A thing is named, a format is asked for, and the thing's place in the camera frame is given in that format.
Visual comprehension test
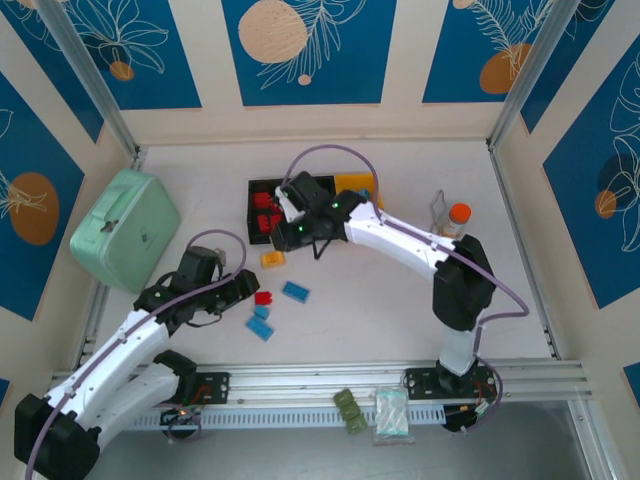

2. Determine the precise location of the aluminium frame post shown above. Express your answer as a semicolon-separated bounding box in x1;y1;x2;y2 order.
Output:
487;0;584;151
37;0;146;161

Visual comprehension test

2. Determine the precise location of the metal wire clip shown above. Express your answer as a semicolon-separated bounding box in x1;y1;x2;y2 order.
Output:
429;189;451;234

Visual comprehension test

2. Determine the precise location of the grey slotted cable duct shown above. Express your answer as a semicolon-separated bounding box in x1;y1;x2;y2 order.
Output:
64;403;446;432

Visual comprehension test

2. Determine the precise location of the yellow plastic bin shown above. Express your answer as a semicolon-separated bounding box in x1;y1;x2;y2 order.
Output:
333;172;386;211

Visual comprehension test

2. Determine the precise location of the blue long lego brick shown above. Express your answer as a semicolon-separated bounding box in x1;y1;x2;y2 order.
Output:
244;315;278;343
281;280;312;305

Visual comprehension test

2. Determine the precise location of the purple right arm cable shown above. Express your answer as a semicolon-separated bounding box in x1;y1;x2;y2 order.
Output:
282;143;530;361

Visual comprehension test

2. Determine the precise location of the black plastic bin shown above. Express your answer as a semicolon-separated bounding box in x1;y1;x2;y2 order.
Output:
247;178;297;247
294;173;338;201

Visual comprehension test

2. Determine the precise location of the white orange labelled bottle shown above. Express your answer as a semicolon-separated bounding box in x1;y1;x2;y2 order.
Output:
442;202;473;239

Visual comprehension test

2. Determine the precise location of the clear plastic bag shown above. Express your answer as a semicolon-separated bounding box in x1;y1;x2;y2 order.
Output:
372;386;416;446

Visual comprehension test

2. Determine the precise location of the red double-stacked lego brick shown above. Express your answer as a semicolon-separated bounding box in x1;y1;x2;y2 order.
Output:
255;213;282;237

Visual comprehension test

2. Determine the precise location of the mint green carry case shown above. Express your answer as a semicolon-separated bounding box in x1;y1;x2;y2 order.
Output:
69;168;182;295

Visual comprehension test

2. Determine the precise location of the control board with wires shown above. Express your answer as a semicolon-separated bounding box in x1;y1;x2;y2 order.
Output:
159;403;204;445
443;403;496;435

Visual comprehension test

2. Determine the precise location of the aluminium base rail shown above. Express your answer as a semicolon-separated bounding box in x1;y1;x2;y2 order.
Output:
42;358;596;407

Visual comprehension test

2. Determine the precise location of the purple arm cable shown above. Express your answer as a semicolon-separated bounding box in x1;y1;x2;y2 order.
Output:
282;143;530;361
24;228;249;479

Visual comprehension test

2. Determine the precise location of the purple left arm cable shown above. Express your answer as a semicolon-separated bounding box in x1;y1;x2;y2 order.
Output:
24;228;249;479

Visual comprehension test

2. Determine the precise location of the aluminium side rail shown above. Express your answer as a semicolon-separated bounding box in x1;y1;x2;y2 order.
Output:
74;147;146;371
487;144;564;359

